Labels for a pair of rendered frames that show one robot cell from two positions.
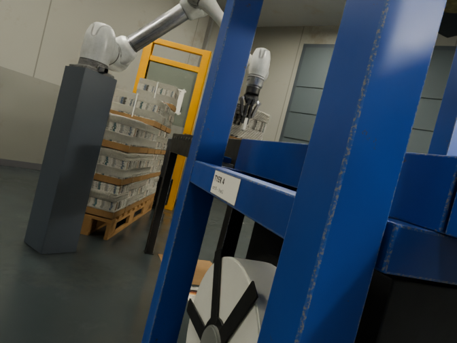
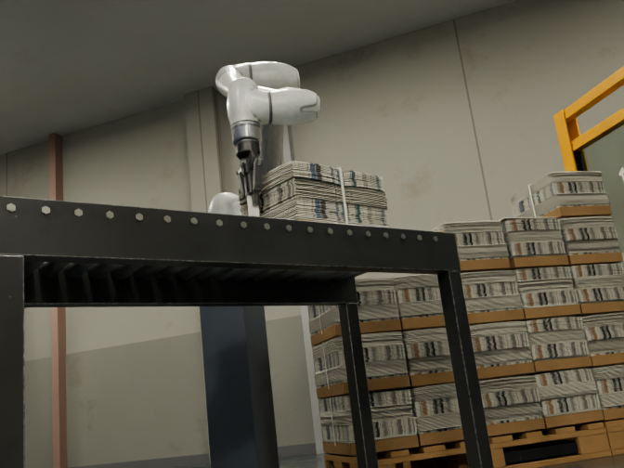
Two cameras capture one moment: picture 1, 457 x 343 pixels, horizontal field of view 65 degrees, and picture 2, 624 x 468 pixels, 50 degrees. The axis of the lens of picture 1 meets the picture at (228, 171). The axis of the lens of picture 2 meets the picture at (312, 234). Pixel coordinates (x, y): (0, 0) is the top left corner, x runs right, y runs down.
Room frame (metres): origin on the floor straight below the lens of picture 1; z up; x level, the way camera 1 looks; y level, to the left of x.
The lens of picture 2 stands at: (1.59, -1.89, 0.33)
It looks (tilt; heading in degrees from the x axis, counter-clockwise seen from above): 15 degrees up; 74
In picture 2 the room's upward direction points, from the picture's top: 7 degrees counter-clockwise
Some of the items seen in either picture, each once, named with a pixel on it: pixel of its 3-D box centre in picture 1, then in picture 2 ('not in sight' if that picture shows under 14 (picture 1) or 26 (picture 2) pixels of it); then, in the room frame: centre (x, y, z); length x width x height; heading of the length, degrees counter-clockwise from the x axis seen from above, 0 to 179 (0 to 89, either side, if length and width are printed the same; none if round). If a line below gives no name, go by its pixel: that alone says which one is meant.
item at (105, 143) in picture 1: (119, 172); (453, 377); (2.94, 0.87, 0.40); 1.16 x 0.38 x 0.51; 1
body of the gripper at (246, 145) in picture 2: (251, 95); (248, 158); (1.95, -0.02, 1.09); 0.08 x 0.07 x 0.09; 111
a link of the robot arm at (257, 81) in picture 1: (254, 82); (246, 136); (1.95, -0.02, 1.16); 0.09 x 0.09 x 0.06
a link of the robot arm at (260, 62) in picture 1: (260, 63); (247, 103); (1.96, -0.02, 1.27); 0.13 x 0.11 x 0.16; 175
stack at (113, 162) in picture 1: (120, 170); (452, 372); (2.94, 0.87, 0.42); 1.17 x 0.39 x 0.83; 1
